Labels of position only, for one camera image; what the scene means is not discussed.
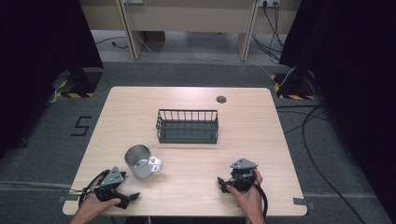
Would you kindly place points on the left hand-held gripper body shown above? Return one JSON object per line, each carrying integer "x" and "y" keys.
{"x": 111, "y": 180}

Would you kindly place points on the beige wooden desk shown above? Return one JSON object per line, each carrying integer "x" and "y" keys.
{"x": 193, "y": 15}

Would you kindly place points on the white wall socket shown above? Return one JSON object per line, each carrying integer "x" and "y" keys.
{"x": 269, "y": 2}

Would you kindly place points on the stand base with hazard tape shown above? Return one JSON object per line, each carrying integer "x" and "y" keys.
{"x": 294, "y": 88}
{"x": 84, "y": 81}

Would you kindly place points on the person's right hand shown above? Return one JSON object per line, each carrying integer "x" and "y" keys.
{"x": 249, "y": 199}

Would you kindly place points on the dark curtain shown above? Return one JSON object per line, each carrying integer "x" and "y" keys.
{"x": 34, "y": 62}
{"x": 351, "y": 77}

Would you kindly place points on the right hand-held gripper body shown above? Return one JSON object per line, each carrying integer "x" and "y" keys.
{"x": 243, "y": 175}

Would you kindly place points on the person's left hand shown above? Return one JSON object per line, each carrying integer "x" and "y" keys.
{"x": 93, "y": 205}

